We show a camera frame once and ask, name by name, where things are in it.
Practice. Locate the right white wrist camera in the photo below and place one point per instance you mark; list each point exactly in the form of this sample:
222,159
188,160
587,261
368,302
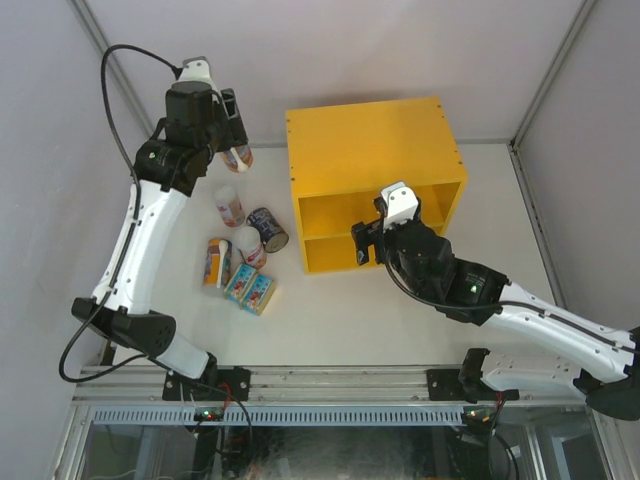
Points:
397,204

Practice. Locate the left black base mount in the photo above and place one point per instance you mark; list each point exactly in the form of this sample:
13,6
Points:
229,383

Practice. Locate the dark blue tin can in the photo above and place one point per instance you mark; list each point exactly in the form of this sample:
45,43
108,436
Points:
273,236

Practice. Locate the grey slotted cable duct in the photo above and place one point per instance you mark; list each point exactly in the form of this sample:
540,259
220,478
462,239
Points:
290,416

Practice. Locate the aluminium frame rail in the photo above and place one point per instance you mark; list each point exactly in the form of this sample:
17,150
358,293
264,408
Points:
272,385

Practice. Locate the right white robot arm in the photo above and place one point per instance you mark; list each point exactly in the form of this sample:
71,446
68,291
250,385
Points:
597,364

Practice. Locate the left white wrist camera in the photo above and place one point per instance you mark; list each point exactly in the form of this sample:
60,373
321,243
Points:
197,69

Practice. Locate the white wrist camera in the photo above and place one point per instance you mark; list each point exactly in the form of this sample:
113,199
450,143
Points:
397,204
197,69

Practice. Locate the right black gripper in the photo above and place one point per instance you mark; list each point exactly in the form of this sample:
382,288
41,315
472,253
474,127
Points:
365,235

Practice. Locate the yellow can with white spoon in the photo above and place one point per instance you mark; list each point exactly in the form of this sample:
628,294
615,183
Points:
217,270

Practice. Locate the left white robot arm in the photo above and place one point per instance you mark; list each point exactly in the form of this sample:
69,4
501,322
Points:
119,309

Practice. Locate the white porridge can upright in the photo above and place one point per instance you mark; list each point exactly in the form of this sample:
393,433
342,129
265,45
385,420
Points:
229,206

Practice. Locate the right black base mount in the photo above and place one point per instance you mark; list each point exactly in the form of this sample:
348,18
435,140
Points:
444,385

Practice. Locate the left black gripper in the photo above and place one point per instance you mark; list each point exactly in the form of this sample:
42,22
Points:
228,139

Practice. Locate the blue luncheon meat tin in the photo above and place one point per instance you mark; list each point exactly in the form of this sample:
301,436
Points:
258,294
239,283

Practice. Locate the white porridge can red label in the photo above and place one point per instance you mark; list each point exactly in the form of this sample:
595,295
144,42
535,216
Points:
249,243

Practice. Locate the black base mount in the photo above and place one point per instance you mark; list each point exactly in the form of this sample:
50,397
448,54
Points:
444,385
229,383

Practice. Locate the orange can with spoon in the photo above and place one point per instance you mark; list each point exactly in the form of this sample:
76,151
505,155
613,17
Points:
238,159

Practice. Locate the yellow wooden shelf cabinet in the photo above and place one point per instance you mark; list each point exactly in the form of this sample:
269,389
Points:
341,157

